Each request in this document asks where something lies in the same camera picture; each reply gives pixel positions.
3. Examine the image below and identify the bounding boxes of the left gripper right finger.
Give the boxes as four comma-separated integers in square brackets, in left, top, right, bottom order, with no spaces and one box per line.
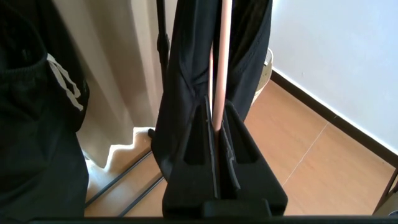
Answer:
[219,99,289,216]

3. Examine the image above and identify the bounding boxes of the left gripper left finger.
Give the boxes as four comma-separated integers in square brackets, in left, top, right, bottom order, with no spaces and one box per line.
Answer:
[163,95,220,217]

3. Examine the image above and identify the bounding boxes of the black garment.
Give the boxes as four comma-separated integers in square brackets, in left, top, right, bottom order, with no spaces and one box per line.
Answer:
[151,0,274,181]

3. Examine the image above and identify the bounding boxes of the pink clothes hanger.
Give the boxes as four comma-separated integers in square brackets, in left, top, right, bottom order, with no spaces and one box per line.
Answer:
[207,0,233,131]

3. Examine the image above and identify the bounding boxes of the black shorts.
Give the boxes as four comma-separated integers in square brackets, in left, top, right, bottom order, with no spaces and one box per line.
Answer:
[0,0,91,223]

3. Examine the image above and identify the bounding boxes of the white laundry basket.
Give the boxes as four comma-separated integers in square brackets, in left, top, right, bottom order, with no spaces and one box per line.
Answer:
[251,48,274,105]

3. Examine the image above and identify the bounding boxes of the black clothes rack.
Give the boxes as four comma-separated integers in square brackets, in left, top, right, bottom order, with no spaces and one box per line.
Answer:
[84,0,170,218]

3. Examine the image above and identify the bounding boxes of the beige curtain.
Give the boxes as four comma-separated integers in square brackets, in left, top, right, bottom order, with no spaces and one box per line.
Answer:
[52,0,178,169]

